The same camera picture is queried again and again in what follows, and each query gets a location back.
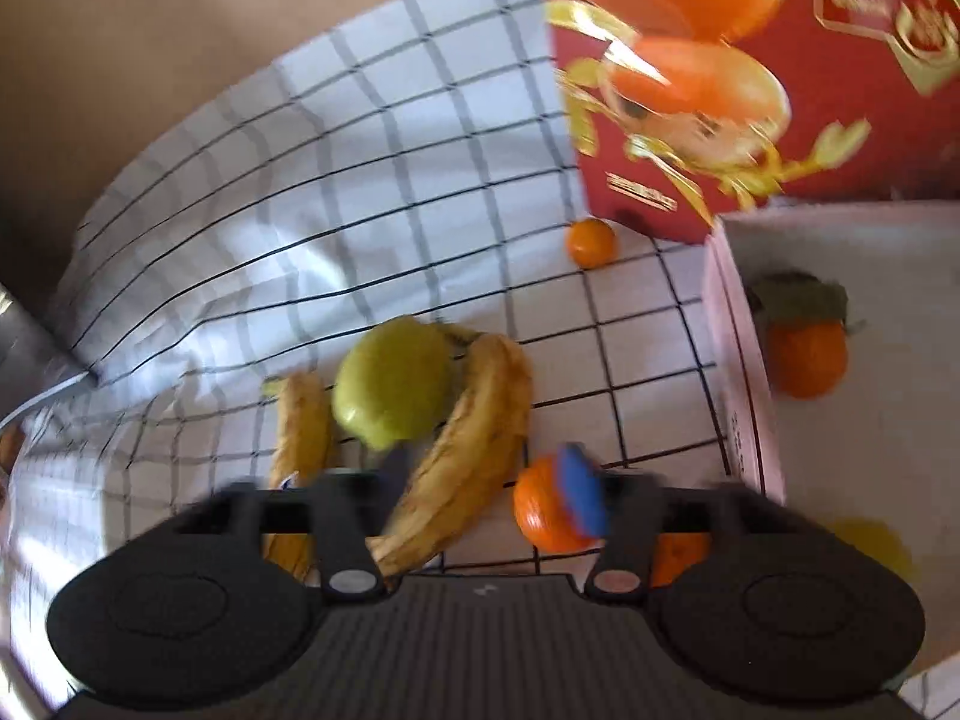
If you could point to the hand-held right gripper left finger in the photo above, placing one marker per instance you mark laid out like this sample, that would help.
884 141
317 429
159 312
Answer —
394 480

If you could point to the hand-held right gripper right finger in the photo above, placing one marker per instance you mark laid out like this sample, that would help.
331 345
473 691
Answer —
581 495

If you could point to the small orange mandarin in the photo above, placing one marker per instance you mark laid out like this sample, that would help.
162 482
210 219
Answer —
591 243

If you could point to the pink cardboard box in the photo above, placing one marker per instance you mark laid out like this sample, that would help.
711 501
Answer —
742 390

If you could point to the red printed bag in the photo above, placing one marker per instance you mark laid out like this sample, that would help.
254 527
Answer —
900 157

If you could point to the yellow-green pear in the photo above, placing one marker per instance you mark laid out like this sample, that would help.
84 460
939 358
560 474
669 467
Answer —
874 544
390 382

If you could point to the orange mandarin with leaf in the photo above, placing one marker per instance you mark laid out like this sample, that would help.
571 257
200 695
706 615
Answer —
806 360

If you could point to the white checked tablecloth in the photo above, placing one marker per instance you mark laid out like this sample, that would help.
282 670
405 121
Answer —
375 127

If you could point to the yellow banana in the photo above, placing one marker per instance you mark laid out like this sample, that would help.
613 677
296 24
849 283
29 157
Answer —
472 450
304 427

